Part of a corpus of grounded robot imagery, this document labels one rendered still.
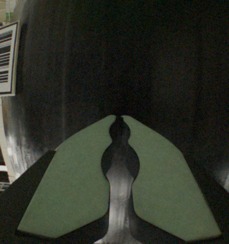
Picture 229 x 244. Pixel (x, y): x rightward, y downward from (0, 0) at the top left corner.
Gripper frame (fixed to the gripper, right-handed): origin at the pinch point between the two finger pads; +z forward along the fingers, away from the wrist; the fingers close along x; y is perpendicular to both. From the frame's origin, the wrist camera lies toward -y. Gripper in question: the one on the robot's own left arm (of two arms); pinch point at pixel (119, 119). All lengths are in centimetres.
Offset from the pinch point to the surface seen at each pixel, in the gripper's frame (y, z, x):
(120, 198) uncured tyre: 7.4, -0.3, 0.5
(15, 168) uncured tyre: 7.8, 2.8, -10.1
